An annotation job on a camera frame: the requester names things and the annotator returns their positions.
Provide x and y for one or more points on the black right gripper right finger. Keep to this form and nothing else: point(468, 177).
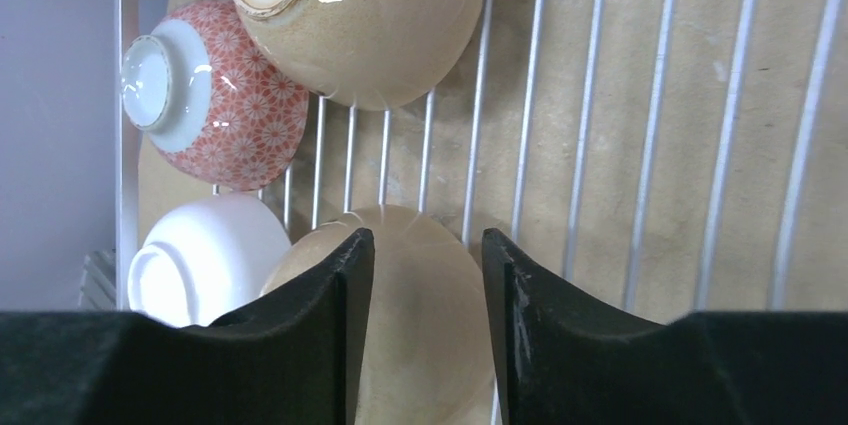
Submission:
point(563, 356)

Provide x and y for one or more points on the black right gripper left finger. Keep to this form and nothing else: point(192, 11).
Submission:
point(292, 356)

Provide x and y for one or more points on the cream white bowl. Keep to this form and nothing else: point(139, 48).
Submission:
point(427, 356)

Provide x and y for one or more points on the plain white bowl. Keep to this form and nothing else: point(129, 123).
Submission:
point(206, 258)

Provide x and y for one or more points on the red floral patterned bowl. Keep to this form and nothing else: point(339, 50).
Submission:
point(212, 105)

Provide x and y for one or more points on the beige speckled ceramic bowl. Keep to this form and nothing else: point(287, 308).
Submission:
point(361, 21)

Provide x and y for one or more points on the silver wire dish rack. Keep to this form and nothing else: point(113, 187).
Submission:
point(665, 155)

